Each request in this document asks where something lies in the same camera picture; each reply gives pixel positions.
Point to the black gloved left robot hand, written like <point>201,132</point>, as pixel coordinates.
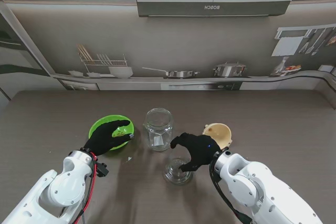
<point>102,138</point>

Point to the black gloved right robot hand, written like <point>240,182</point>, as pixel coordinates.
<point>202,148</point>

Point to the mung beans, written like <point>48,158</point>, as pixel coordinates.
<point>119,134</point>

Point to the beige plastic funnel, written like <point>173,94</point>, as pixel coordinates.
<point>220,132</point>

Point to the green plastic bowl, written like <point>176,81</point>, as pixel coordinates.
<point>128,129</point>

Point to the clear glass jar lid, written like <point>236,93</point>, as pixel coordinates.
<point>173,175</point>

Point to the clear glass jar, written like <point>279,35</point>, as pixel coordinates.
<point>158,134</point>

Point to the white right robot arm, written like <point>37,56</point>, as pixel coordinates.
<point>249,182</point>

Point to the printed kitchen scene backdrop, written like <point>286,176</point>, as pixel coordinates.
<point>183,45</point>

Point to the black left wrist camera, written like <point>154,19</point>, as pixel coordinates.
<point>102,170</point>

